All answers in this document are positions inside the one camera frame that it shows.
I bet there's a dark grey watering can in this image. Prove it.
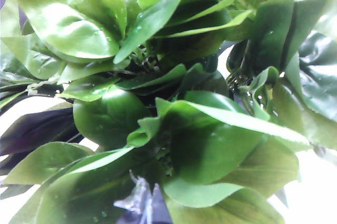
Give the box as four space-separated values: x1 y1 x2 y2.
115 179 173 224

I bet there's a green leafy plant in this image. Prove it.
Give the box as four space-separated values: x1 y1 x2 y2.
0 0 337 224

